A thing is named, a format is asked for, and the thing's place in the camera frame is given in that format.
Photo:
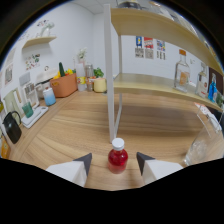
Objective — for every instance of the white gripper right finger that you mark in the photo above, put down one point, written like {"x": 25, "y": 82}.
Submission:
{"x": 156, "y": 168}

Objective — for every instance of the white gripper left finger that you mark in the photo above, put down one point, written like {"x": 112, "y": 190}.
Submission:
{"x": 71, "y": 170}

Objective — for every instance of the small red liquid bottle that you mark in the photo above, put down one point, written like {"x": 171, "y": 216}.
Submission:
{"x": 117, "y": 160}

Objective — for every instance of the green glass cup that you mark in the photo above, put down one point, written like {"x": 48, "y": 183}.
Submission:
{"x": 27, "y": 110}

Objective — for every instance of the blue white gradient cup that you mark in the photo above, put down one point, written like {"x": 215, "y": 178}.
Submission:
{"x": 49, "y": 97}

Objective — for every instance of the white tray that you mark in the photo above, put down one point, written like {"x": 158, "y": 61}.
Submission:
{"x": 35, "y": 117}

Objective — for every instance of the yellow box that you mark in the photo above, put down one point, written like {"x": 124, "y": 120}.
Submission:
{"x": 5, "y": 149}

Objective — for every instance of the black kettle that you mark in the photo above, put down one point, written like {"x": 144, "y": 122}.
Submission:
{"x": 11, "y": 128}

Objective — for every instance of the orange patterned paper sheet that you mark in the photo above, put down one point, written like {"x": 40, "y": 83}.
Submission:
{"x": 202, "y": 107}

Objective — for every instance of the orange storage basket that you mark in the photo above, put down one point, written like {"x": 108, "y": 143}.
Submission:
{"x": 64, "y": 86}

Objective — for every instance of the pale yellow mug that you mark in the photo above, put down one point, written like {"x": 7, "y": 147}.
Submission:
{"x": 100, "y": 85}

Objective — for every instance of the glass jar of limes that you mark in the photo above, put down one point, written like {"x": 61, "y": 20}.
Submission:
{"x": 220, "y": 100}

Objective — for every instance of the white bottle with flowers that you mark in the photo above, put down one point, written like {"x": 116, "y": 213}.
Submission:
{"x": 81, "y": 75}

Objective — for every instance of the clear bottle red white label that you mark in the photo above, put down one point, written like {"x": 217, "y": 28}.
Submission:
{"x": 201, "y": 83}

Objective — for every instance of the metal lidded jar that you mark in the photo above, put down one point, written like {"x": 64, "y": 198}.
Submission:
{"x": 89, "y": 75}

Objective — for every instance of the green cucumber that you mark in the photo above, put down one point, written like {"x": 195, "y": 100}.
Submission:
{"x": 61, "y": 69}

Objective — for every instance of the green potted plant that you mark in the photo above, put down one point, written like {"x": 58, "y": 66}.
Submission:
{"x": 98, "y": 72}

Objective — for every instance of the brown wooden door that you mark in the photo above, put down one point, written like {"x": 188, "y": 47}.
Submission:
{"x": 218, "y": 78}

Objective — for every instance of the white figurine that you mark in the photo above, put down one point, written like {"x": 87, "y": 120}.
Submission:
{"x": 47, "y": 29}

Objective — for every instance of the white picture frame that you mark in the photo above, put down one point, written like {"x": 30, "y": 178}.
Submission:
{"x": 30, "y": 94}

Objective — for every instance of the grey paper wall sheet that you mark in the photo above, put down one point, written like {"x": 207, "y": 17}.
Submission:
{"x": 149, "y": 53}
{"x": 161, "y": 55}
{"x": 139, "y": 52}

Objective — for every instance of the wall sticker cluster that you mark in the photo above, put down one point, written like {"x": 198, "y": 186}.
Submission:
{"x": 32, "y": 62}

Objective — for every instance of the blue green wall poster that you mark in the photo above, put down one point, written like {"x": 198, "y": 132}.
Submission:
{"x": 161, "y": 45}

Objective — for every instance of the red wall poster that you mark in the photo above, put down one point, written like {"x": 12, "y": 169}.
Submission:
{"x": 148, "y": 42}

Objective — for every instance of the blue yellow wall poster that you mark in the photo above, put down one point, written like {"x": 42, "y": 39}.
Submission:
{"x": 139, "y": 41}

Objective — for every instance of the wooden wall shelf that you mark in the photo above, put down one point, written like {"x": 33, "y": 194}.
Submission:
{"x": 38, "y": 41}

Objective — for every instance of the wooden two-tier white-frame shelf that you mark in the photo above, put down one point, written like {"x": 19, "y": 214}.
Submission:
{"x": 140, "y": 23}

